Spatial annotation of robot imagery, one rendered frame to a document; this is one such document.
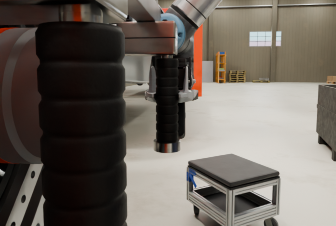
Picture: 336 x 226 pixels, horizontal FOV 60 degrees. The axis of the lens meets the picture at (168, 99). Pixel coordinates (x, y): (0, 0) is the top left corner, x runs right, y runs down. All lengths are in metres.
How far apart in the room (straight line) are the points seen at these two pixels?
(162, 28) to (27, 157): 0.26
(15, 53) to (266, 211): 1.57
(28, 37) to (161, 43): 0.21
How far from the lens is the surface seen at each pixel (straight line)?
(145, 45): 0.44
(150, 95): 0.46
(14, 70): 0.28
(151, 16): 0.42
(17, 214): 0.58
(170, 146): 0.46
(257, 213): 1.68
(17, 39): 0.30
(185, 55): 0.73
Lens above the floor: 0.88
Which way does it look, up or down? 6 degrees down
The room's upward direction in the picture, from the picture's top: straight up
